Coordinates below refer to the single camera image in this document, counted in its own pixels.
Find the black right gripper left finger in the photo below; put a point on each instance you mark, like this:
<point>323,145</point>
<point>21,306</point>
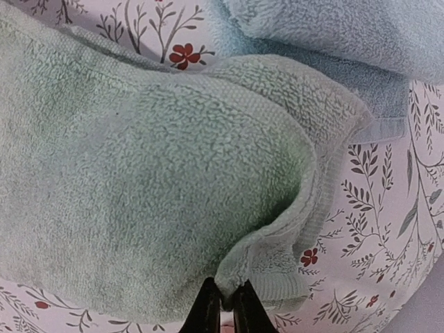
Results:
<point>205,313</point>

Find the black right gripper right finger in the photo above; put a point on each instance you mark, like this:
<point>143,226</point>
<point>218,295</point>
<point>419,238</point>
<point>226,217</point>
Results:
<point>248,313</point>

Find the light blue rolled towel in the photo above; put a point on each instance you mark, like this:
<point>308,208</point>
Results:
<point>374,48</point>

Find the green panda towel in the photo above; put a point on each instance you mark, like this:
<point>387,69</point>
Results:
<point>125,184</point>

